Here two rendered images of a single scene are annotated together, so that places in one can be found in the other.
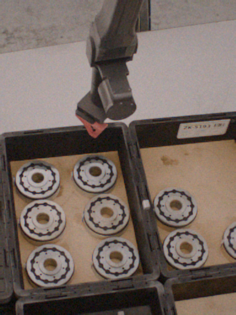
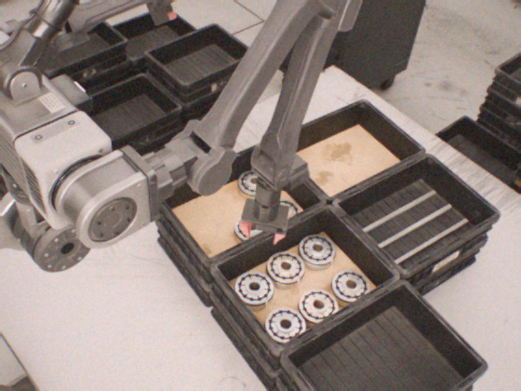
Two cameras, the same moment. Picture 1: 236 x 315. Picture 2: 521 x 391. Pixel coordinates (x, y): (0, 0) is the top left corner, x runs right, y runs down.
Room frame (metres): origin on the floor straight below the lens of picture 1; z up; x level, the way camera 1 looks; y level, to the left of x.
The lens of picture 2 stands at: (1.20, 0.93, 2.26)
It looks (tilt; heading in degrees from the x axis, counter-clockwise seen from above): 48 degrees down; 248
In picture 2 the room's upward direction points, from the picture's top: 6 degrees clockwise
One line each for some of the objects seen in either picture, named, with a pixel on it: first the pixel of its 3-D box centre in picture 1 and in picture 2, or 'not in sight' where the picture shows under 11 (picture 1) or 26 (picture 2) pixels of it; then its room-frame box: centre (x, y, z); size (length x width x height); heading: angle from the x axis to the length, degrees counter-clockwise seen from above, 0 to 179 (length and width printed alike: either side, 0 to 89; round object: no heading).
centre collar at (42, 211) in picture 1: (42, 218); (318, 304); (0.69, 0.15, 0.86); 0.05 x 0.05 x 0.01
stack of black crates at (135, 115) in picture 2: not in sight; (126, 137); (1.00, -1.19, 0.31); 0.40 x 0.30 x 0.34; 24
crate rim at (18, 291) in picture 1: (74, 204); (305, 273); (0.71, 0.08, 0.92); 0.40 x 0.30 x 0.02; 18
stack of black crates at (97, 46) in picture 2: not in sight; (78, 81); (1.16, -1.55, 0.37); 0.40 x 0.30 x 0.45; 24
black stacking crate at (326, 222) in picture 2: (74, 216); (302, 284); (0.71, 0.08, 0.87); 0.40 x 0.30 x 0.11; 18
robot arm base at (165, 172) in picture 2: not in sight; (155, 176); (1.09, 0.16, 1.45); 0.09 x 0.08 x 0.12; 114
